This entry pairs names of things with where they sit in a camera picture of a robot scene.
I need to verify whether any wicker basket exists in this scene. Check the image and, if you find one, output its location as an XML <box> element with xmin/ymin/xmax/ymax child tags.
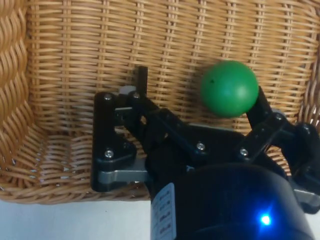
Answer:
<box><xmin>0</xmin><ymin>0</ymin><xmax>320</xmax><ymax>206</ymax></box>

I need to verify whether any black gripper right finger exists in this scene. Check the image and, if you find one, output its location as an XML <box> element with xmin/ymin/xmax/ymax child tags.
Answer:
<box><xmin>235</xmin><ymin>85</ymin><xmax>320</xmax><ymax>215</ymax></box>

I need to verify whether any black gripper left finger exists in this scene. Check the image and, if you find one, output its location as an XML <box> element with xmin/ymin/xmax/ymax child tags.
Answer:
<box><xmin>91</xmin><ymin>66</ymin><xmax>209</xmax><ymax>193</ymax></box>

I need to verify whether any green ball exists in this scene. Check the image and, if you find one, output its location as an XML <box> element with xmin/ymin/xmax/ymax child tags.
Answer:
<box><xmin>200</xmin><ymin>60</ymin><xmax>260</xmax><ymax>118</ymax></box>

